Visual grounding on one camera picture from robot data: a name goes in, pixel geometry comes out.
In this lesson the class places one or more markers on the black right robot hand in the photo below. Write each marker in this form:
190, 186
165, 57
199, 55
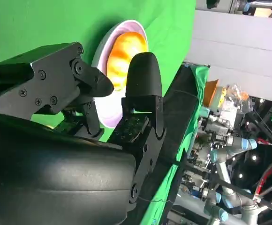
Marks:
56, 175

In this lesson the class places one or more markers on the lilac plate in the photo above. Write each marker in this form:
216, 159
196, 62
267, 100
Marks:
103, 110

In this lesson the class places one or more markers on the green table cloth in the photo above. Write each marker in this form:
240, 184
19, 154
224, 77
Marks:
32, 23

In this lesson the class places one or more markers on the orange container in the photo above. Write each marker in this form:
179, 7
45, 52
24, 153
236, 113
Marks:
211, 93

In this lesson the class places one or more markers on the clear plastic bag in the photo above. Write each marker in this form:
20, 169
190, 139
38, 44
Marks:
234, 96

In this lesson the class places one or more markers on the white partition panel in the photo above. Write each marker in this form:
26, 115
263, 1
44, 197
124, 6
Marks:
244, 58

